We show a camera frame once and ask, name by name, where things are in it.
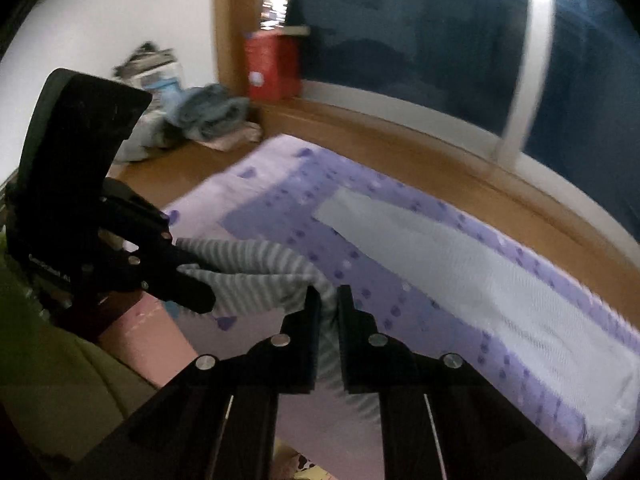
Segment white framed window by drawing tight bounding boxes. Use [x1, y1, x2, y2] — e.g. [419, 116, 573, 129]
[257, 0, 640, 241]

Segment grey white striped pants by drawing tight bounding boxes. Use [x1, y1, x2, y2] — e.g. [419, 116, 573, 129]
[172, 187, 640, 480]

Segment pale folded cloth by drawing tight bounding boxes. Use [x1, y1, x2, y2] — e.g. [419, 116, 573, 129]
[197, 121, 264, 152]

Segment purple pink dotted blanket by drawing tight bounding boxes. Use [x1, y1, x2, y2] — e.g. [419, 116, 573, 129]
[162, 132, 640, 480]

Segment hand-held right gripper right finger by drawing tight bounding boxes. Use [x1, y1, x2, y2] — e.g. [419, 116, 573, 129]
[339, 285, 586, 480]

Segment stack of books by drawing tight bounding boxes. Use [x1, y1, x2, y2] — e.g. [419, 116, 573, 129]
[260, 0, 311, 38]

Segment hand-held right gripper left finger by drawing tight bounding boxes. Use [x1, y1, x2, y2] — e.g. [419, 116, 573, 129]
[82, 286, 321, 480]

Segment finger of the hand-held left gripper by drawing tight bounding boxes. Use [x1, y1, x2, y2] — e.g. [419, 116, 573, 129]
[160, 270, 217, 313]
[170, 242, 206, 268]

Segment blue clothes pile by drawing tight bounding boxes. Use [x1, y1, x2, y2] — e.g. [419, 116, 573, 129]
[165, 84, 251, 142]

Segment red box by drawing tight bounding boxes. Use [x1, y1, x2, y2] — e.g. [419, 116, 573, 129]
[243, 27, 303, 102]

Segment person's green clothing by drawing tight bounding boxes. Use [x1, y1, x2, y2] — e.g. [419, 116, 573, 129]
[0, 230, 161, 466]

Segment wooden window ledge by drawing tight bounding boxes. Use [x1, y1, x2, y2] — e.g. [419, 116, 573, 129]
[107, 0, 640, 321]

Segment pile of clothes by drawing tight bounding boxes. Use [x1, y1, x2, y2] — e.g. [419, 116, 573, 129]
[111, 42, 187, 163]

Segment yellow printed cloth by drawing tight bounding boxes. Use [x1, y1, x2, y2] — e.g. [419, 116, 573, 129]
[272, 437, 331, 480]

